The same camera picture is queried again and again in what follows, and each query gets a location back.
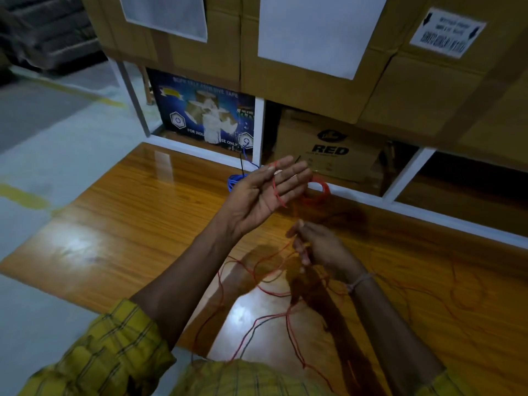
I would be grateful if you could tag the person's right hand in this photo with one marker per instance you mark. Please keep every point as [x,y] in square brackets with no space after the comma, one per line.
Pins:
[326,251]

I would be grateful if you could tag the person's left hand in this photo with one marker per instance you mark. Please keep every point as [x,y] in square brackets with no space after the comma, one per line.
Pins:
[251,202]

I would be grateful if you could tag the person's right fingers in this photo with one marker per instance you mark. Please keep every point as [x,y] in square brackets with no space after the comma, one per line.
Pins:
[300,243]

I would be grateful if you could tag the person's left middle finger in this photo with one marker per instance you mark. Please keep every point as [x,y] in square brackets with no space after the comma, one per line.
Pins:
[292,170]

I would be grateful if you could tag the person's left little finger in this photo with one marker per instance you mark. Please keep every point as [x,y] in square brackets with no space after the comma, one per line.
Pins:
[292,194]

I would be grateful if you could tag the person's right forearm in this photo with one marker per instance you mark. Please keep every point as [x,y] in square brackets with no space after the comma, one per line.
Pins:
[392,338]

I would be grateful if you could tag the person's left forearm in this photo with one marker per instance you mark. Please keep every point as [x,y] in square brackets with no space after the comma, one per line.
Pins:
[185,284]

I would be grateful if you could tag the brown box with black print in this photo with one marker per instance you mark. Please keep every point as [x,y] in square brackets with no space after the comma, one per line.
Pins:
[330,148]

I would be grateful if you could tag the pale thread wristband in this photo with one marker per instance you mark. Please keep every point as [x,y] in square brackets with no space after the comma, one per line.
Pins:
[359,281]

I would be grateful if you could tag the large brown cardboard box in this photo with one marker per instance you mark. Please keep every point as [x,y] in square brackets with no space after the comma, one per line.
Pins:
[305,94]
[185,53]
[453,98]

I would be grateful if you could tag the blue printed box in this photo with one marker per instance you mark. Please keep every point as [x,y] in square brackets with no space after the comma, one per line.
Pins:
[194,107]

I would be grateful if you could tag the white paper sheet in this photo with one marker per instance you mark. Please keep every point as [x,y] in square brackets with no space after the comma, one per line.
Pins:
[317,32]
[165,14]

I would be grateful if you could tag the white printed label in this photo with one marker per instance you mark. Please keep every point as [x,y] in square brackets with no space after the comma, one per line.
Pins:
[447,32]

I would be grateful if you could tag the yellow plaid shirt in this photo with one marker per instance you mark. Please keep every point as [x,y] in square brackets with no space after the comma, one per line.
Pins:
[115,354]

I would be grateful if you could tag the stack of dark trays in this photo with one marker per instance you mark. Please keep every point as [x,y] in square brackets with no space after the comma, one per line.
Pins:
[45,28]

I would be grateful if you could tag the white metal shelf frame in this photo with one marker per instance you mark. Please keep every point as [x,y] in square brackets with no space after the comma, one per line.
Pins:
[258,127]

